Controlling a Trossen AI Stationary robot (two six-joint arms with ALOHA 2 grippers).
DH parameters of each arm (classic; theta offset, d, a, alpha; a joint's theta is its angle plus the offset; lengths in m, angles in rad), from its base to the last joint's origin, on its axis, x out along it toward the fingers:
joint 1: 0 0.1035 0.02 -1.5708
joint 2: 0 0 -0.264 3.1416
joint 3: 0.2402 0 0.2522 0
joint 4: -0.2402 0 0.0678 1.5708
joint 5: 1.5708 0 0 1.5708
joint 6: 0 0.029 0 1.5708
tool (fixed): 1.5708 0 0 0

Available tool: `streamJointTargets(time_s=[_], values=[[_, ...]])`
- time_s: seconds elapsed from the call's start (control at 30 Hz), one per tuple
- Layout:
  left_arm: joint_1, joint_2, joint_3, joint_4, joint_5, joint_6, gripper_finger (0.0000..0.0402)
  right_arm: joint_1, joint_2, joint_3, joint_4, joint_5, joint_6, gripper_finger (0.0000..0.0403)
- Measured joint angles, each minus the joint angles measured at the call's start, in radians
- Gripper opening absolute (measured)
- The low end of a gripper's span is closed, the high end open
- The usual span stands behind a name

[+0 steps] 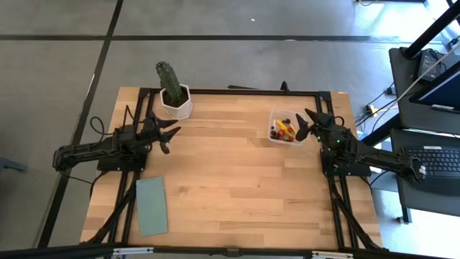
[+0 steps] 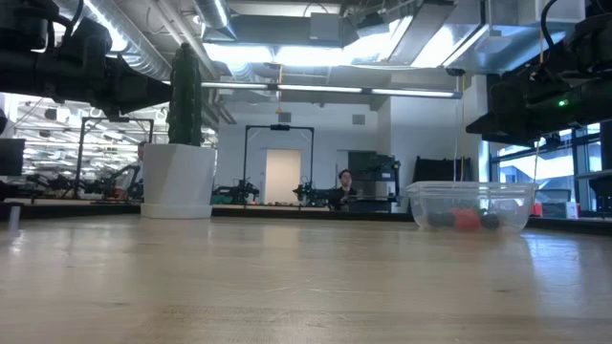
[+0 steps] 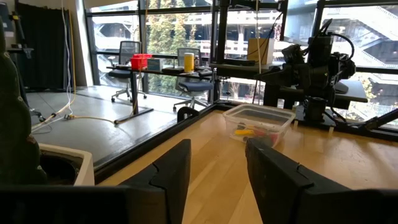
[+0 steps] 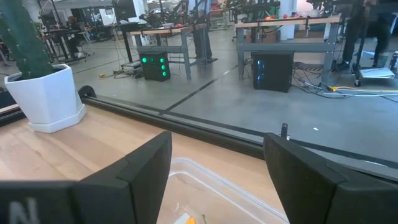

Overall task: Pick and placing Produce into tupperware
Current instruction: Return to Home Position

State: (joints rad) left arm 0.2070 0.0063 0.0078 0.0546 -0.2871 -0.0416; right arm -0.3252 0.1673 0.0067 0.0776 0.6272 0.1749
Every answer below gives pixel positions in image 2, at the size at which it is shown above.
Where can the black cabinet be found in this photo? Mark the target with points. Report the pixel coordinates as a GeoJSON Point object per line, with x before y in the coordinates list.
{"type": "Point", "coordinates": [378, 181]}

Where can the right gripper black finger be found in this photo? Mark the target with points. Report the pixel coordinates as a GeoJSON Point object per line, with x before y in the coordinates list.
{"type": "Point", "coordinates": [497, 131]}

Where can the black robot station frame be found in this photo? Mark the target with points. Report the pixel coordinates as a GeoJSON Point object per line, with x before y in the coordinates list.
{"type": "Point", "coordinates": [278, 127]}
{"type": "Point", "coordinates": [119, 119]}

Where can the long ceiling light fixture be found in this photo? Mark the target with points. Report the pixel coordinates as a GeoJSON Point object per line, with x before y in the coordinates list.
{"type": "Point", "coordinates": [320, 89]}

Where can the green cactus plant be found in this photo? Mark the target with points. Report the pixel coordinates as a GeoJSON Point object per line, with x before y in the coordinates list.
{"type": "Point", "coordinates": [185, 95]}

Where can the black rig pole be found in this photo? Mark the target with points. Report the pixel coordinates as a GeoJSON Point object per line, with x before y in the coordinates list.
{"type": "Point", "coordinates": [606, 162]}

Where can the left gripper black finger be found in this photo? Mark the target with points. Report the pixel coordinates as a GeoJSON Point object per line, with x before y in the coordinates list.
{"type": "Point", "coordinates": [157, 95]}

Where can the black background robot arm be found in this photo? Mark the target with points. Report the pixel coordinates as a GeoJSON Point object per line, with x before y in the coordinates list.
{"type": "Point", "coordinates": [236, 193]}
{"type": "Point", "coordinates": [311, 193]}

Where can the person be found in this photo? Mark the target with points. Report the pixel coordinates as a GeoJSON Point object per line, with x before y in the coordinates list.
{"type": "Point", "coordinates": [137, 165]}
{"type": "Point", "coordinates": [343, 191]}

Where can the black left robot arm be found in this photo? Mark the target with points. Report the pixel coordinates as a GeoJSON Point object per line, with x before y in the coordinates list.
{"type": "Point", "coordinates": [48, 71]}

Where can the white door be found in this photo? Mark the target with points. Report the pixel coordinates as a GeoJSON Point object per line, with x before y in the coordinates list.
{"type": "Point", "coordinates": [282, 177]}

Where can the grey wall vent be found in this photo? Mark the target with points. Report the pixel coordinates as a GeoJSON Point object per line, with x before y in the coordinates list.
{"type": "Point", "coordinates": [358, 119]}
{"type": "Point", "coordinates": [284, 117]}

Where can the black background monitor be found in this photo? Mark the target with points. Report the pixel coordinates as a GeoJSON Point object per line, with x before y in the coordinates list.
{"type": "Point", "coordinates": [12, 156]}

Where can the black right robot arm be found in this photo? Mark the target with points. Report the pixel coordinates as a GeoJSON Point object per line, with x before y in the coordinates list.
{"type": "Point", "coordinates": [593, 43]}

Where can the clear plastic tupperware container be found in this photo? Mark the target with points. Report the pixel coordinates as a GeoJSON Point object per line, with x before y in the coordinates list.
{"type": "Point", "coordinates": [471, 191]}

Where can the red toy strawberry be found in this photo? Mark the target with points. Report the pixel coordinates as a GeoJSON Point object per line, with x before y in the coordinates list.
{"type": "Point", "coordinates": [466, 221]}

